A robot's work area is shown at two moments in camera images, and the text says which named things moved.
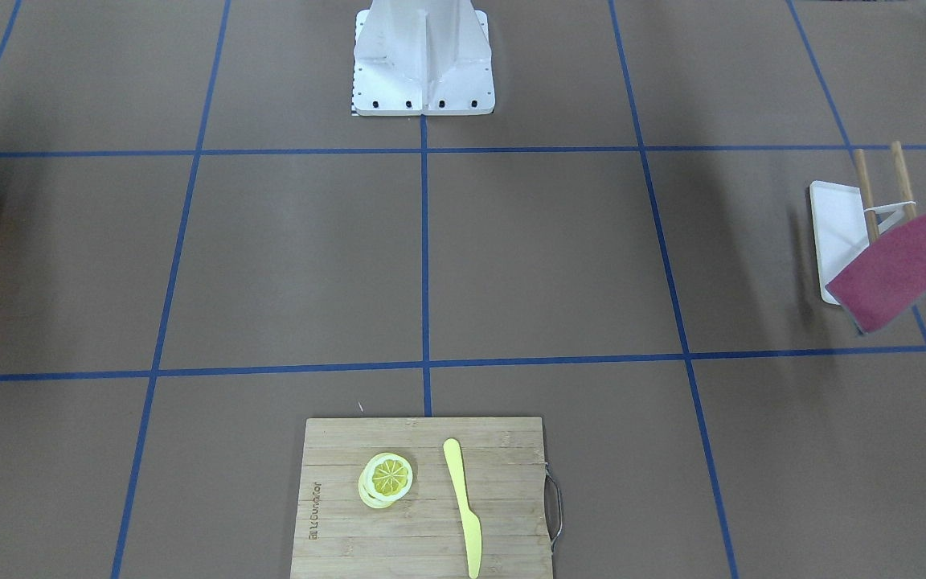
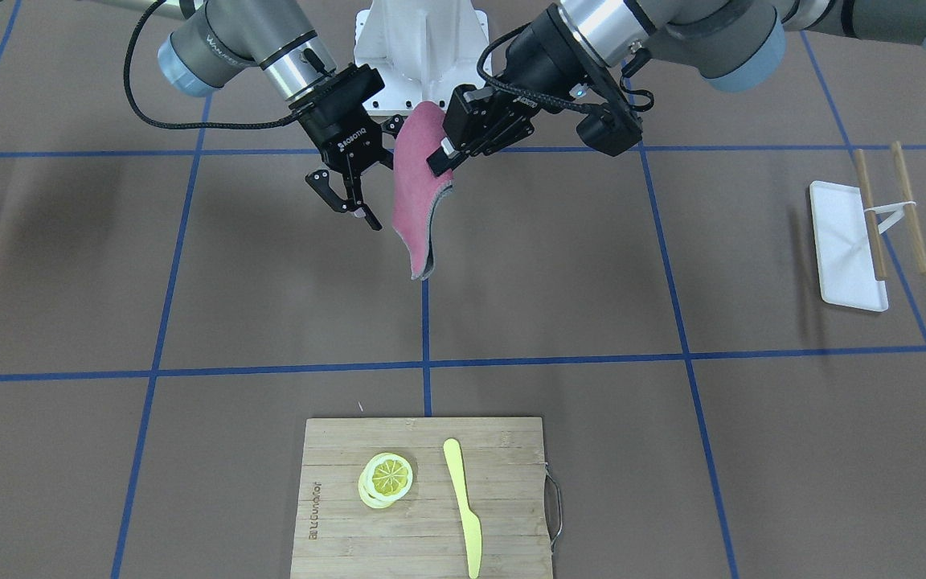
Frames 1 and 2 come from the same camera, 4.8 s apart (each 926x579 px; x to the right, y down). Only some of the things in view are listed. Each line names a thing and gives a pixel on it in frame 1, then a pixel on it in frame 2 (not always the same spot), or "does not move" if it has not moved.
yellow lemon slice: [386, 478] does not move
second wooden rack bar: [905, 180] does not move
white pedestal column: [413, 58] does not move
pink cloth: [901, 269] -> [417, 189]
